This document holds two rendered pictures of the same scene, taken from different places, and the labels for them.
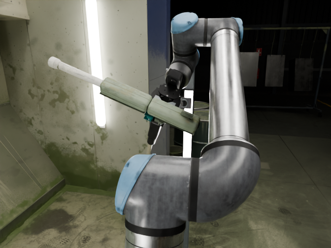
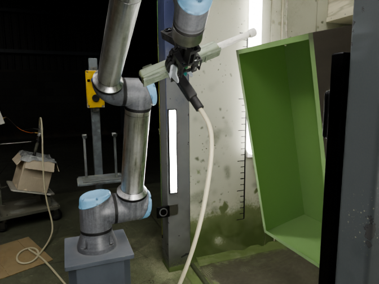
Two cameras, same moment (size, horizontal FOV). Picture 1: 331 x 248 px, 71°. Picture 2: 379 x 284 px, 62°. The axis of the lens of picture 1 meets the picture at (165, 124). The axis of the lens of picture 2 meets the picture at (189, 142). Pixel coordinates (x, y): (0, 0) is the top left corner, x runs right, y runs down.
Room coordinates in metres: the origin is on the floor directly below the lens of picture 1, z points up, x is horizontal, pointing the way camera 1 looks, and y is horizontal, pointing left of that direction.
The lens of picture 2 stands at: (1.64, -0.56, 1.39)
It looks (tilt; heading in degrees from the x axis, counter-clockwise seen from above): 9 degrees down; 146
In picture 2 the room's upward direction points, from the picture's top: straight up
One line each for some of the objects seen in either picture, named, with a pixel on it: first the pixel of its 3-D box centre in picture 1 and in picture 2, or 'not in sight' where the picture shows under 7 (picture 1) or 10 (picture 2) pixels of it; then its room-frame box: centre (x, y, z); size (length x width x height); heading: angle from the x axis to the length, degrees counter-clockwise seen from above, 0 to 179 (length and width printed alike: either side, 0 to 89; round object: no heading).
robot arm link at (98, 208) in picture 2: not in sight; (97, 209); (0.16, -0.11, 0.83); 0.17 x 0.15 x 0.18; 81
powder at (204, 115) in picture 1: (206, 115); not in sight; (2.93, -0.53, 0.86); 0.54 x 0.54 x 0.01
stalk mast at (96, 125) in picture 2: not in sight; (98, 169); (-0.69, 0.17, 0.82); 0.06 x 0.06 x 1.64; 78
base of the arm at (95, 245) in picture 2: not in sight; (96, 236); (0.16, -0.12, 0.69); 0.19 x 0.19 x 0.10
